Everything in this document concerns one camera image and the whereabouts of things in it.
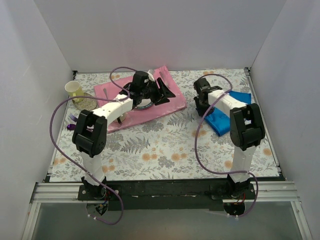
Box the blue cloth napkin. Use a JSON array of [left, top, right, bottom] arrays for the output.
[[204, 91, 252, 137]]

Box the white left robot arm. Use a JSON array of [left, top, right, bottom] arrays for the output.
[[72, 71, 176, 200]]

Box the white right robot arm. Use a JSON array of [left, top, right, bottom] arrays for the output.
[[193, 77, 266, 199]]

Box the white plate green rim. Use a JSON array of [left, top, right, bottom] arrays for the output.
[[134, 99, 154, 111]]

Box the pink satin placemat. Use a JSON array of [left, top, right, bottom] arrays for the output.
[[93, 65, 187, 133]]

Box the silver spoon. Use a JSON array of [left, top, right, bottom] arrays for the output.
[[103, 88, 109, 101]]

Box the round speckled coaster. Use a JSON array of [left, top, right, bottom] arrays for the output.
[[72, 97, 98, 111]]

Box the yellow mug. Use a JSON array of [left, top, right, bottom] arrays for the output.
[[64, 80, 85, 103]]

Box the purple plastic fork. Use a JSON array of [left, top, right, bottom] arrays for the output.
[[68, 113, 78, 123]]

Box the purple plastic spoon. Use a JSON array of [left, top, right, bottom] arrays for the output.
[[66, 124, 76, 131]]

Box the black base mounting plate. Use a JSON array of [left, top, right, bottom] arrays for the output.
[[77, 178, 255, 211]]

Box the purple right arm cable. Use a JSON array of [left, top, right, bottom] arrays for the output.
[[194, 73, 259, 218]]

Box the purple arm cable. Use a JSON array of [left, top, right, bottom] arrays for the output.
[[49, 66, 138, 226], [194, 73, 259, 218]]

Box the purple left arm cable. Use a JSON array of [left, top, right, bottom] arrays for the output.
[[49, 66, 138, 226]]

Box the aluminium front frame rail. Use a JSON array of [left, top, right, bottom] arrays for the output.
[[30, 181, 301, 204]]

